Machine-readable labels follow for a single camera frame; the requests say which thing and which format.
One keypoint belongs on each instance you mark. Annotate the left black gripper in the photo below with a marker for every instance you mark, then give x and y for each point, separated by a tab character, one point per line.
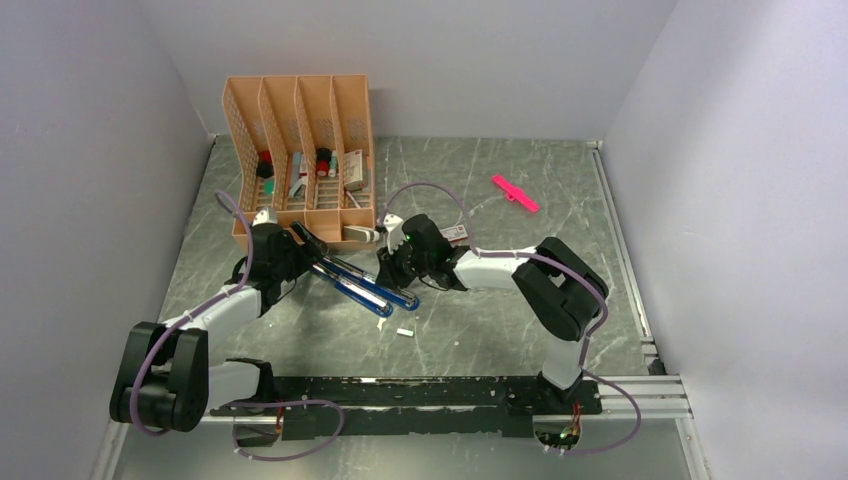
306	258

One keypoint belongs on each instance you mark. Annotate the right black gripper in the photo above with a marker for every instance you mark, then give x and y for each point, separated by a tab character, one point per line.
389	274

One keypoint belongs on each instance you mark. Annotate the red white staple box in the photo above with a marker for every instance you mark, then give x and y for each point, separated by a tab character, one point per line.
455	233

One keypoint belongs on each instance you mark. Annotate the blue stapler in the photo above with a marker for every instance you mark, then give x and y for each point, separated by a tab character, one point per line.
372	302
396	297

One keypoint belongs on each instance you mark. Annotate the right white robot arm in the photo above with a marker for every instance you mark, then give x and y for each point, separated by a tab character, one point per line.
563	292

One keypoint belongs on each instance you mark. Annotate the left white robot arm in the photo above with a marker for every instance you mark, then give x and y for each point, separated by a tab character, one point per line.
165	381

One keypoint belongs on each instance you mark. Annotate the white grey stapler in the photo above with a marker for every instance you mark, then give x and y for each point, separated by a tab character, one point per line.
360	234

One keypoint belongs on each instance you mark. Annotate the grey stapler in organizer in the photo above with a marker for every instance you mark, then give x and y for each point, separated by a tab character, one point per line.
299	174

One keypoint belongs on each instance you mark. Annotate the white box in organizer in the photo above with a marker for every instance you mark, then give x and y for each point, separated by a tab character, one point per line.
354	178

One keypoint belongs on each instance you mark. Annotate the red black bottle right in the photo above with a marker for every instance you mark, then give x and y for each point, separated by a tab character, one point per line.
323	161

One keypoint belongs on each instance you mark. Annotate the red black bottle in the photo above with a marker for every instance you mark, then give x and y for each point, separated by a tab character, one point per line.
265	167
323	161

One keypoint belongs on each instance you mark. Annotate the red black bottle left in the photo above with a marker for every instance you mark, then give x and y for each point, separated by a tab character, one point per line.
265	167

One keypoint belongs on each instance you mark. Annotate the pink plastic clip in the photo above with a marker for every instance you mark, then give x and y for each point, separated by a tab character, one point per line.
515	194

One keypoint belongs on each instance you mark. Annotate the orange plastic desk organizer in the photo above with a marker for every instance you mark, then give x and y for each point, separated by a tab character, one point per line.
306	150

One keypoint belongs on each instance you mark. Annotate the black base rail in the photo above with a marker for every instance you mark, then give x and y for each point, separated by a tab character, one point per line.
360	406

